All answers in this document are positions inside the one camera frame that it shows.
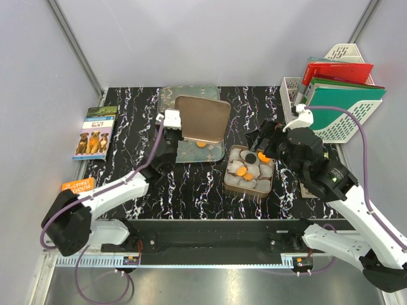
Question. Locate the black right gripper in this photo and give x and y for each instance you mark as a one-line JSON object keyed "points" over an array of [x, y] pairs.
{"points": [[254, 138]]}

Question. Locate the rose gold tin box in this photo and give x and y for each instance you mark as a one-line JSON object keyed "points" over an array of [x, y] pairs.
{"points": [[260, 186]]}

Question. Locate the black sandwich cookie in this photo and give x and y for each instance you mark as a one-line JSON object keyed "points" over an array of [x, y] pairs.
{"points": [[250, 158]]}

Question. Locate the dog picture book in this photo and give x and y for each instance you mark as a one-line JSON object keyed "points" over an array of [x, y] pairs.
{"points": [[96, 133]]}

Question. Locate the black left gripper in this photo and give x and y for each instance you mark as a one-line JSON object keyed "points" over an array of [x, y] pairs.
{"points": [[180, 135]]}

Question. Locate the floral blue serving tray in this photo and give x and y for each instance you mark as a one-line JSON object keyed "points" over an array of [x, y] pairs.
{"points": [[188, 151]]}

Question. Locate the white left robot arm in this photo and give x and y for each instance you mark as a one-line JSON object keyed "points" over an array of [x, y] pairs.
{"points": [[74, 221]]}

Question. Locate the orange fish-shaped cookie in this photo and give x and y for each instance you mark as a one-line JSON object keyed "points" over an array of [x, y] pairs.
{"points": [[248, 176]]}

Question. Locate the green comic booklet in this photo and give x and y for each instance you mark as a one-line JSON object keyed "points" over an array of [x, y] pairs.
{"points": [[305, 193]]}

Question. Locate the orange round striped cookie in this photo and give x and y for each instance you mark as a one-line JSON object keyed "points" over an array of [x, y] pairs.
{"points": [[241, 171]]}

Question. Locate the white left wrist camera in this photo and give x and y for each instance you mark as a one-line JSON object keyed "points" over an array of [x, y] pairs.
{"points": [[170, 118]]}

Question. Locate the red folder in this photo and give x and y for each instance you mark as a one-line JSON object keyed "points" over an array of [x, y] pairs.
{"points": [[358, 72]]}

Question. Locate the orange treehouse book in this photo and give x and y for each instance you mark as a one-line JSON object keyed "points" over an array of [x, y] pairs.
{"points": [[79, 186]]}

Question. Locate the orange flower-shaped cookie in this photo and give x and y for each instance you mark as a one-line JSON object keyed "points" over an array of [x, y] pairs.
{"points": [[263, 158]]}

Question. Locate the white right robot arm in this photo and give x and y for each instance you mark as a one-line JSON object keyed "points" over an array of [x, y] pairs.
{"points": [[381, 254]]}

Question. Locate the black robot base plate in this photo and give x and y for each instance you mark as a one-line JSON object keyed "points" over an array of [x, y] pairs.
{"points": [[213, 242]]}

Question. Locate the rose gold tin lid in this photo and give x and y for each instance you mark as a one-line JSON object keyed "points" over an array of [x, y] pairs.
{"points": [[203, 119]]}

